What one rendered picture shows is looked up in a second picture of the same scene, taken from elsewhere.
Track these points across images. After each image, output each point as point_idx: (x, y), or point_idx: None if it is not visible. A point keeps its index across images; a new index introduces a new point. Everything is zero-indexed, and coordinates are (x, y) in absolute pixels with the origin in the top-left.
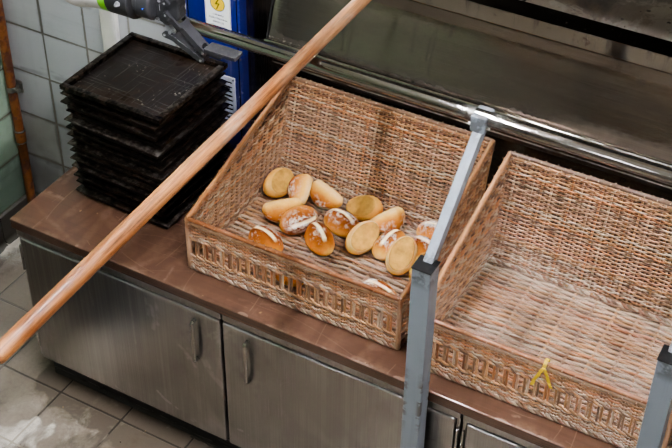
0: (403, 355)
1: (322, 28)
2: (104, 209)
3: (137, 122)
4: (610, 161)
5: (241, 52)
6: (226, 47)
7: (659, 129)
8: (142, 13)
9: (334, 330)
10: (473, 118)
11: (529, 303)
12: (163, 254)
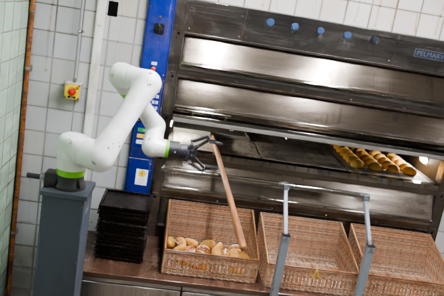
0: (258, 285)
1: (219, 165)
2: (108, 261)
3: (138, 214)
4: (330, 191)
5: (217, 166)
6: (211, 166)
7: (310, 194)
8: (184, 154)
9: (229, 282)
10: (285, 185)
11: None
12: (147, 271)
